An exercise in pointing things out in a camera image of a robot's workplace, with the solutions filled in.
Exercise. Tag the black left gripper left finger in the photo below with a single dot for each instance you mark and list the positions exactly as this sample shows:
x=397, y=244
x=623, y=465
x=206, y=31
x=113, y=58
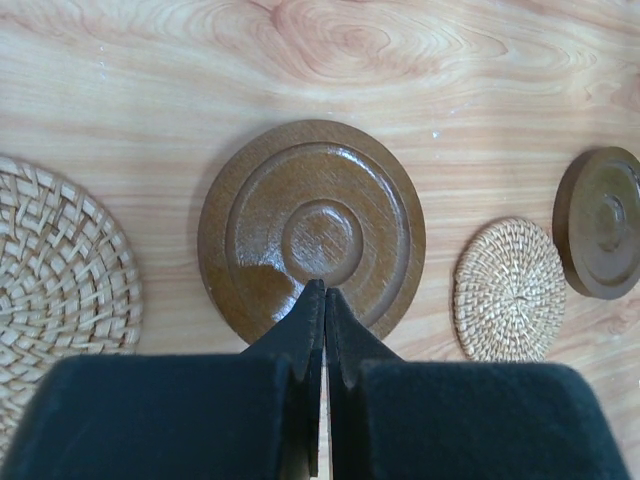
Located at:
x=251, y=415

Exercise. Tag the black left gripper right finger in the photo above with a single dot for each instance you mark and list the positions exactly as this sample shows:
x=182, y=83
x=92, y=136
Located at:
x=396, y=419

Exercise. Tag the dark brown wooden coaster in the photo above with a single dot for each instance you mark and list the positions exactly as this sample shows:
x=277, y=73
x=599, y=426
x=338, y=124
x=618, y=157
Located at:
x=595, y=222
x=311, y=199

